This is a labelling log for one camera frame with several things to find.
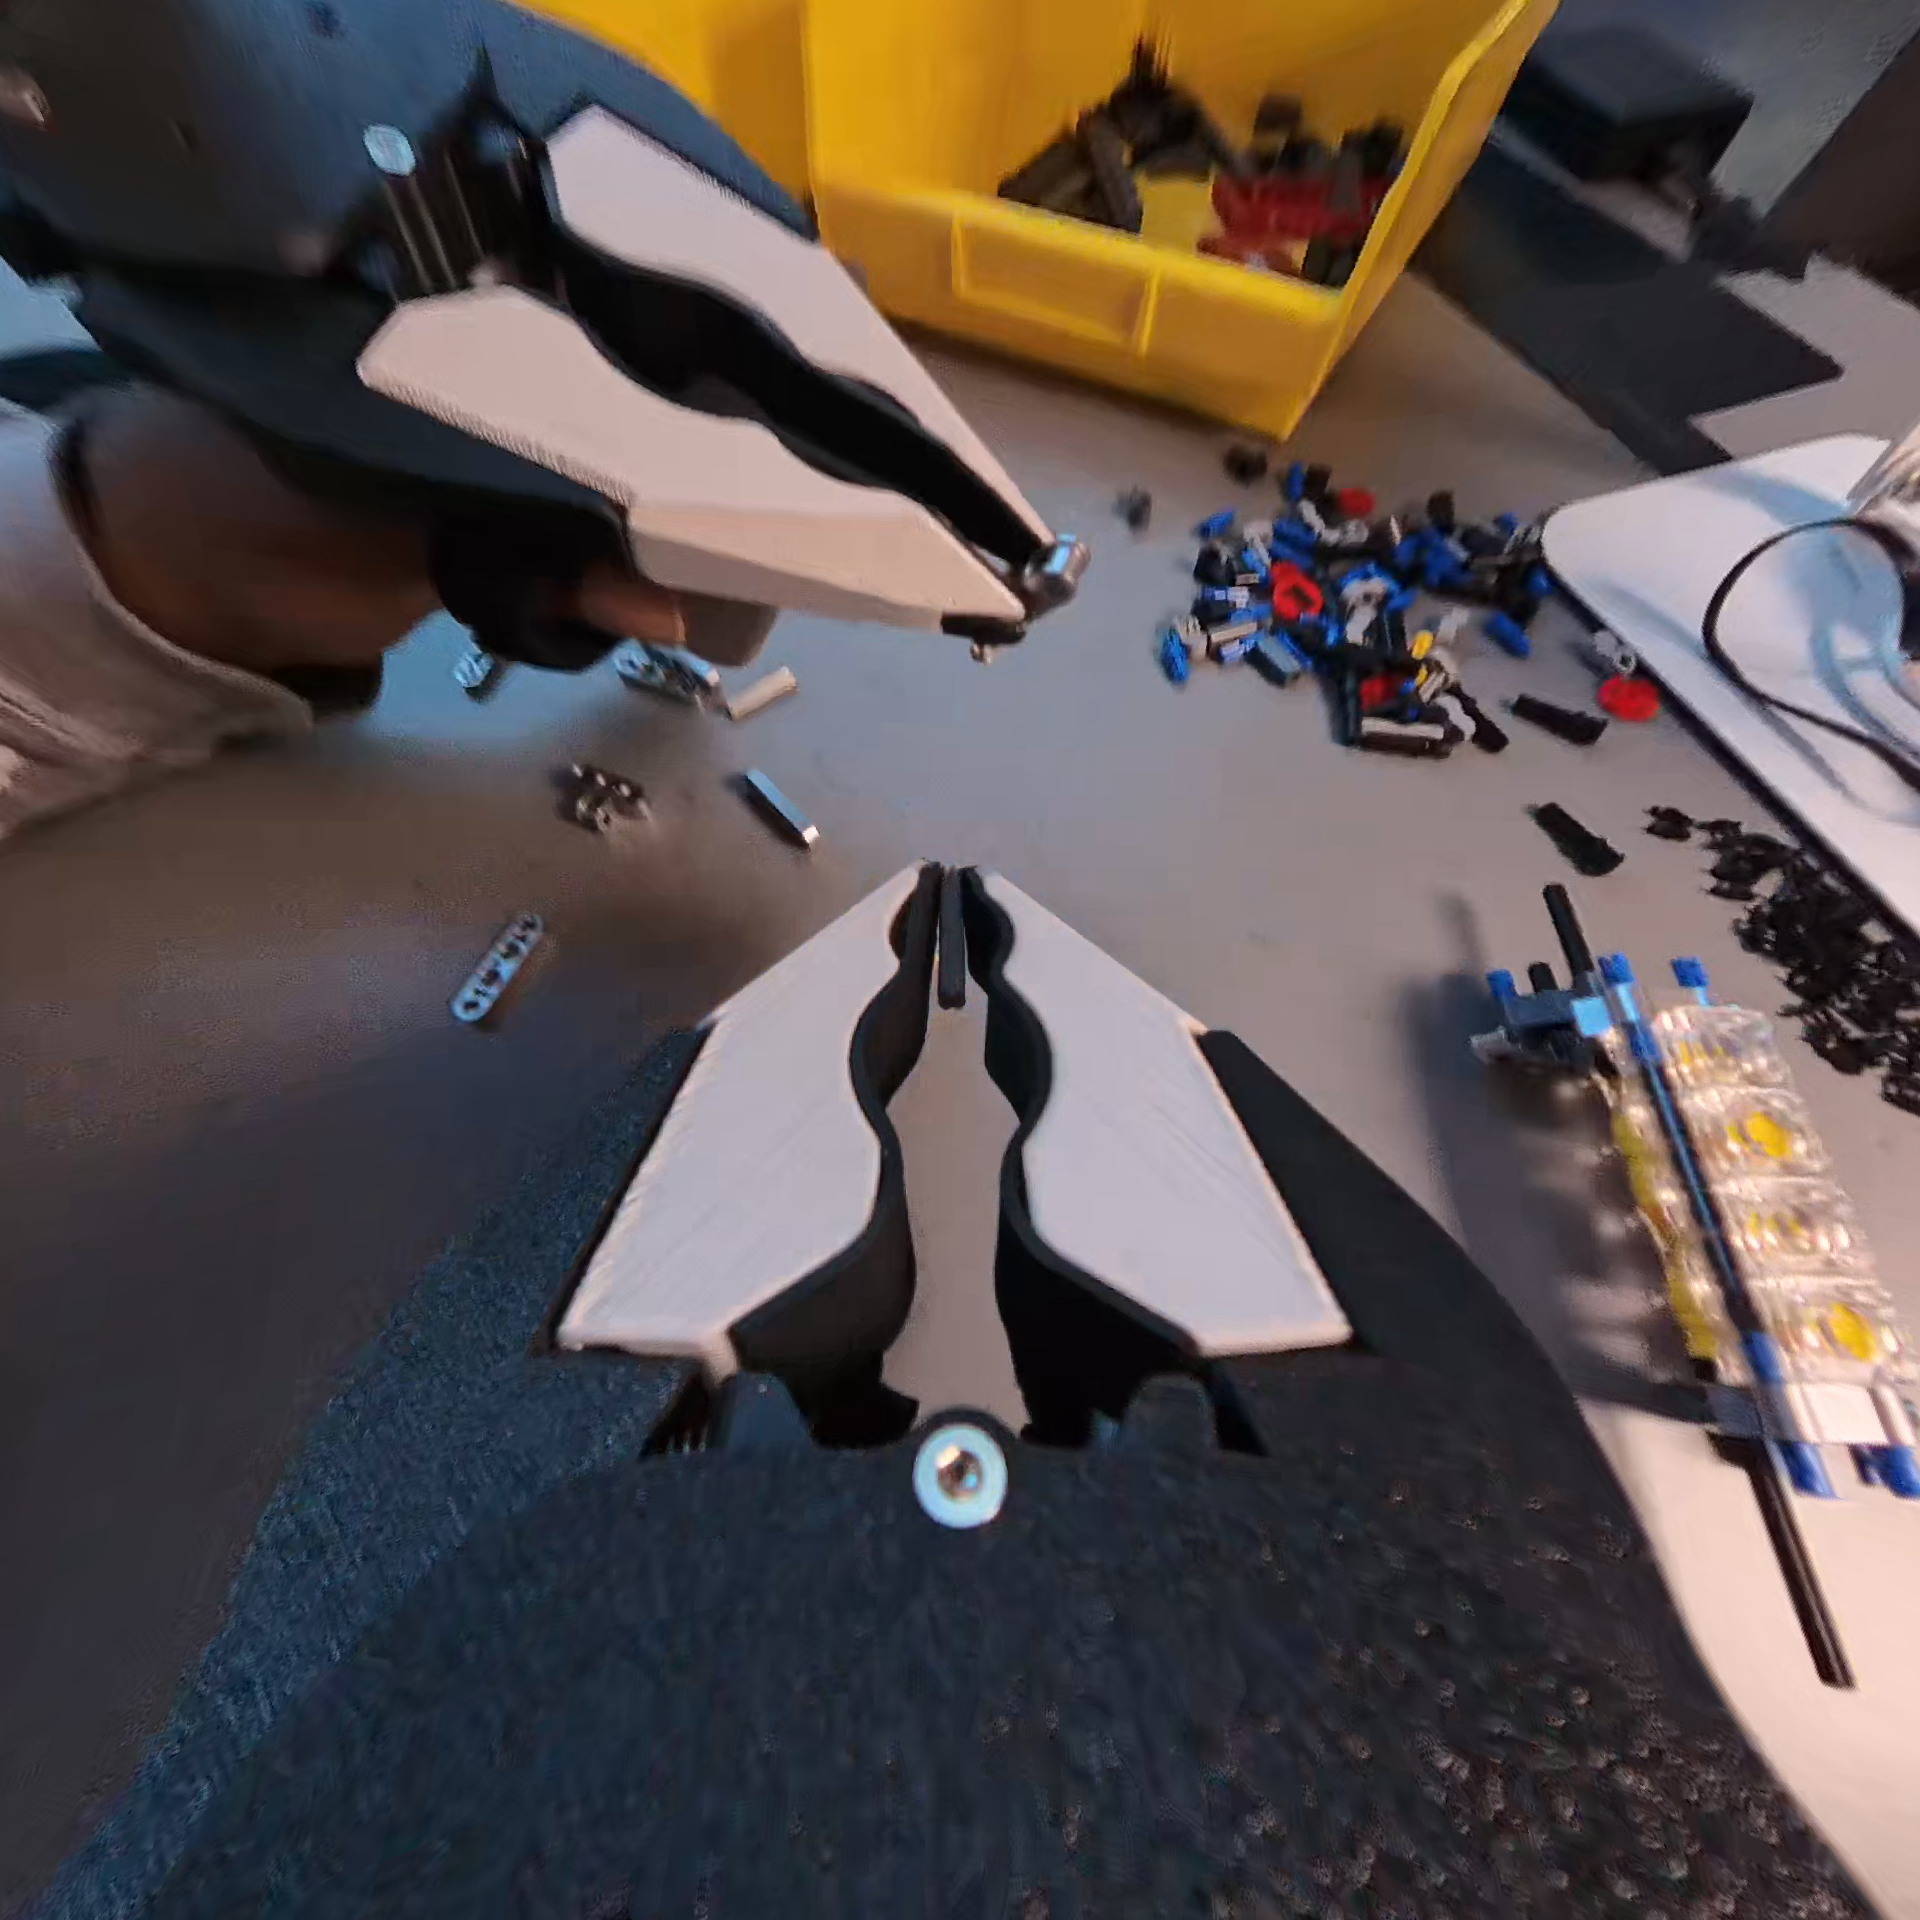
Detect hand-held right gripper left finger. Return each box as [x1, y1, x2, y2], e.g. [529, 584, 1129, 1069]
[555, 861, 952, 1445]

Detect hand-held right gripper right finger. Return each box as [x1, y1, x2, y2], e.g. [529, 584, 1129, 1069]
[961, 867, 1355, 1445]

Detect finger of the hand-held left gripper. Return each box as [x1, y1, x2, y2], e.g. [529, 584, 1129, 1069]
[539, 106, 1057, 565]
[358, 282, 1034, 669]

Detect yellow bin with red panels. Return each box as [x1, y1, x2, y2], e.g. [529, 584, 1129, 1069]
[803, 0, 1562, 442]

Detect person's left forearm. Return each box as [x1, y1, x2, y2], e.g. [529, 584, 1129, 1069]
[0, 392, 385, 840]

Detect grey desk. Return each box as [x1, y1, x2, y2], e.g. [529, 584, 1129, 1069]
[0, 256, 1920, 1907]

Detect person's left hand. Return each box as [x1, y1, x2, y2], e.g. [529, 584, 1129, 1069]
[83, 391, 688, 677]

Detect scattered chrome beams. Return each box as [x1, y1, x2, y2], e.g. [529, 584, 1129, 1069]
[448, 638, 826, 1029]

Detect heap of dark building pieces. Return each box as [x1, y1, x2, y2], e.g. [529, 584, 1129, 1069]
[998, 45, 1414, 288]

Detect transparent engine block assembly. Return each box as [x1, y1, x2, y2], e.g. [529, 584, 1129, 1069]
[1470, 882, 1920, 1691]

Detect pile of small coloured connectors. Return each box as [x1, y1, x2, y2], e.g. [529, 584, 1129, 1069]
[1155, 456, 1558, 762]

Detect pile of small black pins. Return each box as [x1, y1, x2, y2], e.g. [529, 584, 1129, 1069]
[1642, 803, 1920, 1120]

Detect wooden book stand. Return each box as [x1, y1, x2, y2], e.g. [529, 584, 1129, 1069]
[1544, 428, 1920, 950]

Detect black power adapter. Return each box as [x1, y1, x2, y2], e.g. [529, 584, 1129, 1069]
[1500, 29, 1758, 196]

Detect black motor cable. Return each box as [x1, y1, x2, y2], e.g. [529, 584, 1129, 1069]
[1702, 516, 1920, 771]

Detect black adapter cable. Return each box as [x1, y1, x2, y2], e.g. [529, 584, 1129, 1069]
[1680, 165, 1819, 290]

